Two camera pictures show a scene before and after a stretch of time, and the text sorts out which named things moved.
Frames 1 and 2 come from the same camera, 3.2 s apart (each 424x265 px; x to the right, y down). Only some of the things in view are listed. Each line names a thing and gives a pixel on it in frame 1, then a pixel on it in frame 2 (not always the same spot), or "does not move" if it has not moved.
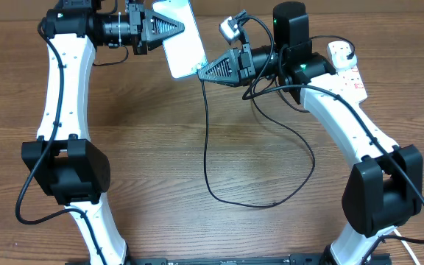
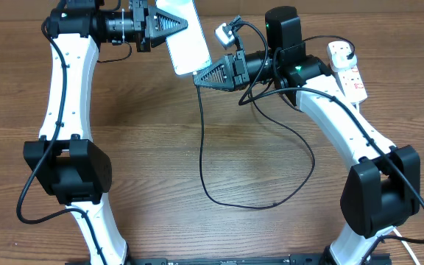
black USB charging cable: (271, 115) -> (207, 193)
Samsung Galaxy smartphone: (185, 52) does not move
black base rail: (292, 259) does not move
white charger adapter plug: (338, 52) does not move
